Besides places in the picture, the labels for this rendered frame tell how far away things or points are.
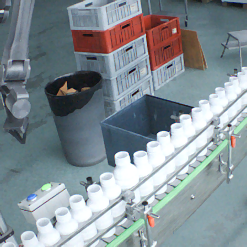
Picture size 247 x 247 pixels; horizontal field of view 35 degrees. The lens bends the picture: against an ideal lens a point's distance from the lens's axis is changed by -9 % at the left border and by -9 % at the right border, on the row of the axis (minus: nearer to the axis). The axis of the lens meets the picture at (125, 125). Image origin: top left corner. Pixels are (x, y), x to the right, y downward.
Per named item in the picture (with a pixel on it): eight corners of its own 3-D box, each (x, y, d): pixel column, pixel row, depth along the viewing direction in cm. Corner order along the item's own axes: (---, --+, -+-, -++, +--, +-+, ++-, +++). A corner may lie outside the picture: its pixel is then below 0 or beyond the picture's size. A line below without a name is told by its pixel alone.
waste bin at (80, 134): (86, 177, 309) (69, 100, 278) (50, 159, 337) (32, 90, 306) (127, 149, 337) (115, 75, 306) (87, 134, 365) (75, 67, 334)
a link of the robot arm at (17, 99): (27, 61, 111) (0, 62, 106) (42, 75, 103) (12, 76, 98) (20, 100, 116) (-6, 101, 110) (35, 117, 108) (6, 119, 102)
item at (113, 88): (115, 101, 363) (111, 78, 353) (80, 95, 386) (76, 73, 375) (152, 75, 405) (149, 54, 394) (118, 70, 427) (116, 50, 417)
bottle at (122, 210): (112, 211, 120) (101, 168, 111) (130, 215, 117) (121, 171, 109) (103, 224, 115) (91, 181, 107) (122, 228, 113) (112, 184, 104)
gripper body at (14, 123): (30, 111, 120) (25, 90, 116) (23, 132, 112) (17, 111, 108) (11, 112, 121) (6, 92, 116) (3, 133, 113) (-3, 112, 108)
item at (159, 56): (153, 71, 413) (150, 51, 402) (121, 65, 437) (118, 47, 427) (183, 53, 452) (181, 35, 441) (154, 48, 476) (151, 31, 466)
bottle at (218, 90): (217, 123, 156) (215, 84, 148) (230, 127, 152) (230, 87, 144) (211, 131, 152) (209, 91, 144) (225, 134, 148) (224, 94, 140)
